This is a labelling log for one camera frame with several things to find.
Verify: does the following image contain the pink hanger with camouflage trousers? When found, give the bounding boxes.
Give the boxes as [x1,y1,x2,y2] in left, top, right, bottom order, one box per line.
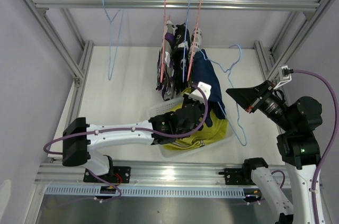
[159,0,172,83]

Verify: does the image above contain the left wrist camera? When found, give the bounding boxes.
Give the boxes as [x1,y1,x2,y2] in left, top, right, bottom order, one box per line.
[189,82,212,103]

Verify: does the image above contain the black white patterned trousers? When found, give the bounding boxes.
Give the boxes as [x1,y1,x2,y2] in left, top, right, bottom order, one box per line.
[172,23,191,94]

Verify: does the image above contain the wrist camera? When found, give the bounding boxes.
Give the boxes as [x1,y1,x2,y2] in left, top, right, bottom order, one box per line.
[189,82,212,103]
[274,65,294,89]

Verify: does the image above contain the pink hanger with newsprint trousers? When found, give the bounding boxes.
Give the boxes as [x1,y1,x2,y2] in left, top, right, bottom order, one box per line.
[186,0,202,83]

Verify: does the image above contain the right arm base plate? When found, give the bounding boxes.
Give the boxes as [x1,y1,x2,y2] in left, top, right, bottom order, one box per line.
[218,168,248,185]

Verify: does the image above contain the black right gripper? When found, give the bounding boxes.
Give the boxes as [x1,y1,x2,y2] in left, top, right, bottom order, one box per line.
[226,79,295,132]

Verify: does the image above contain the light blue wire hanger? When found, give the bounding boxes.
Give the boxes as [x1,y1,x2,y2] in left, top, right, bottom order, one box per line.
[102,0,124,81]

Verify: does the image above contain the blue hanger with black trousers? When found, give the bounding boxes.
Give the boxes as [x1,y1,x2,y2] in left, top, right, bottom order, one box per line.
[181,0,191,83]

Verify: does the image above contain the slotted cable duct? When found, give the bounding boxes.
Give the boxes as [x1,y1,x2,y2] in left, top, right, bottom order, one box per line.
[45,185,245,199]

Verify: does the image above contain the newsprint patterned trousers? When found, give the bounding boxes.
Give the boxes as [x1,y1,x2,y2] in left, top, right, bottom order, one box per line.
[189,28,202,57]

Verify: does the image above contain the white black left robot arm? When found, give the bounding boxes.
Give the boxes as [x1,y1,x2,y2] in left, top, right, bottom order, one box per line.
[62,95,208,182]

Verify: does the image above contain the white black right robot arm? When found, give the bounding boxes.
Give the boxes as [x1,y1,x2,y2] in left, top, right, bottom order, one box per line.
[226,80,323,223]

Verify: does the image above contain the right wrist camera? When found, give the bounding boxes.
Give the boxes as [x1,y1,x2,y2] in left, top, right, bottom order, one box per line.
[274,65,294,89]

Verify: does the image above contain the blue hanger with navy trousers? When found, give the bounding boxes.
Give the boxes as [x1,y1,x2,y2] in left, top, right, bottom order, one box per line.
[199,44,247,147]

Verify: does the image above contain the yellow trousers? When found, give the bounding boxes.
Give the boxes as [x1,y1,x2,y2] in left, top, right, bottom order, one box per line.
[163,87,228,150]

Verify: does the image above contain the aluminium frame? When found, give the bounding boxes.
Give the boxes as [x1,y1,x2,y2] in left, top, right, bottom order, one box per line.
[0,0,339,224]

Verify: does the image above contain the navy blue denim trousers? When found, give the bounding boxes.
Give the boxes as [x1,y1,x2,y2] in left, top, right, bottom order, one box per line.
[192,49,226,127]

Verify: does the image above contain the purple camouflage trousers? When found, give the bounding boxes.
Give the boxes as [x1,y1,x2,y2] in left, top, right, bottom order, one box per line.
[156,19,176,101]

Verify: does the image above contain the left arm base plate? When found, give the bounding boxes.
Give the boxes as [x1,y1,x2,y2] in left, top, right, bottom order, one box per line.
[83,166,131,184]

